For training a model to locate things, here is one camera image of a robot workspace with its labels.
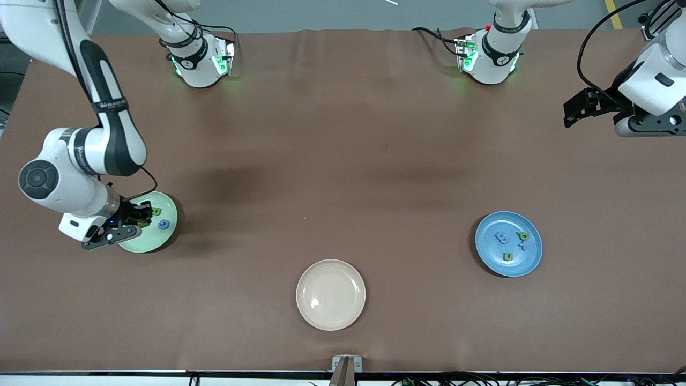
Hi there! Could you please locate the green plate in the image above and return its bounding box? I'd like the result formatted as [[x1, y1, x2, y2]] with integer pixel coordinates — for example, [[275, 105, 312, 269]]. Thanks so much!
[[117, 191, 178, 254]]

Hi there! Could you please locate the blue plate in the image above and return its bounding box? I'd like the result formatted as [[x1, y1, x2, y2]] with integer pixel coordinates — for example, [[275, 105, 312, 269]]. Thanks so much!
[[475, 211, 543, 278]]

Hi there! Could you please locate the beige plate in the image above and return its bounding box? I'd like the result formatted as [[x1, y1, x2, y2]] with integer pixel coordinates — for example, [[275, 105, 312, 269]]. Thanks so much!
[[296, 259, 367, 331]]

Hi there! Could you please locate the brown table mat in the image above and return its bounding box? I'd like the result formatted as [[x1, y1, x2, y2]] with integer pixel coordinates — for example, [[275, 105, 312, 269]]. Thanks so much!
[[0, 28, 686, 374]]

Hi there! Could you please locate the aluminium frame profile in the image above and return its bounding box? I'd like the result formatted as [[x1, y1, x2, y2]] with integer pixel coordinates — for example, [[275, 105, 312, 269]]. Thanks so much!
[[638, 0, 677, 41]]

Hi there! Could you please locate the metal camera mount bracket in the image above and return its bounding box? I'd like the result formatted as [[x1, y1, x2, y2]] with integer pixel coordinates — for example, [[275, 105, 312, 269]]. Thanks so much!
[[328, 355, 363, 386]]

